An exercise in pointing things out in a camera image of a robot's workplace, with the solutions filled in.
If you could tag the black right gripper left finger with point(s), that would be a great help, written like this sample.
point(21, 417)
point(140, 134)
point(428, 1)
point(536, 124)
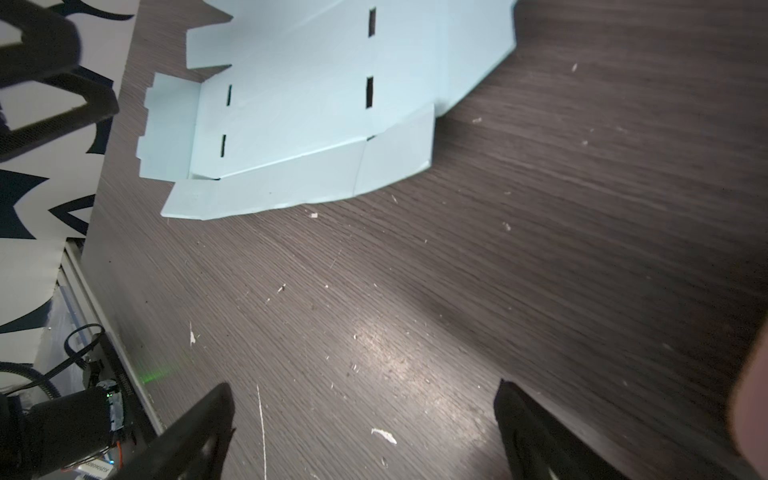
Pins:
point(194, 447)

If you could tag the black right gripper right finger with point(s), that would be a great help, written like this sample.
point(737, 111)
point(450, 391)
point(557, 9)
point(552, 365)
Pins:
point(538, 445)

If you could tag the light blue paper box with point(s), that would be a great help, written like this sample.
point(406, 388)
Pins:
point(313, 101)

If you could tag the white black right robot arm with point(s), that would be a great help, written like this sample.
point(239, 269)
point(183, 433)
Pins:
point(66, 430)

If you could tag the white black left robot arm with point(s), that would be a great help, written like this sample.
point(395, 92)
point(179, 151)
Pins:
point(49, 53)

